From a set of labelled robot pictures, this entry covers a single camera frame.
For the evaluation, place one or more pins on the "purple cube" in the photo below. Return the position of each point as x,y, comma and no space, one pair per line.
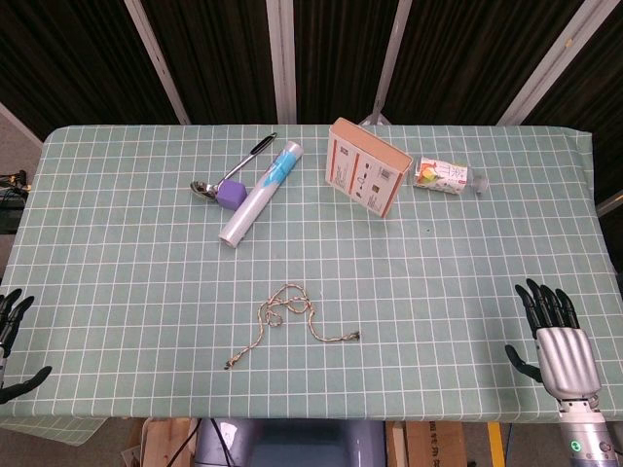
231,193

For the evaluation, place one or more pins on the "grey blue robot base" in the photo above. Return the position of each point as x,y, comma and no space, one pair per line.
292,445

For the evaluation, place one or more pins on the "brown cardboard box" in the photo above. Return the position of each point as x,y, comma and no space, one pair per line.
438,445

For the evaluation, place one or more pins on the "white frame post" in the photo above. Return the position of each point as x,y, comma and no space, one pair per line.
282,63
156,58
545,68
389,63

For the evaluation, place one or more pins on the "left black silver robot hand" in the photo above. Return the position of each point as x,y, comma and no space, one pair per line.
12,311

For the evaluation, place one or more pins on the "clear plastic wrap roll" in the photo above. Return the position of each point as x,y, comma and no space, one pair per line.
258,199

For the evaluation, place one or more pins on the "white orange cardboard box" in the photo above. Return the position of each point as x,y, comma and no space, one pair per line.
365,180

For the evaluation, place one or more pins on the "dark brown curtain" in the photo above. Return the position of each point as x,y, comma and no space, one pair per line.
219,58

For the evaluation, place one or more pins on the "light wooden crate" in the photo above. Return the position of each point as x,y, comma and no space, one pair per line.
160,442

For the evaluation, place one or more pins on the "clear bottle with colourful label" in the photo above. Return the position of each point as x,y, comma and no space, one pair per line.
443,176

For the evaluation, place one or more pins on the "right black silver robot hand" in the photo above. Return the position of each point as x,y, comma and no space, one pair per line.
567,357

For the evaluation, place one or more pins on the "green white grid tablecloth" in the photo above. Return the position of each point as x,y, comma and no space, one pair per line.
146,292

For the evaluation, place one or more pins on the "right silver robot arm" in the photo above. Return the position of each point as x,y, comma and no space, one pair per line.
586,438

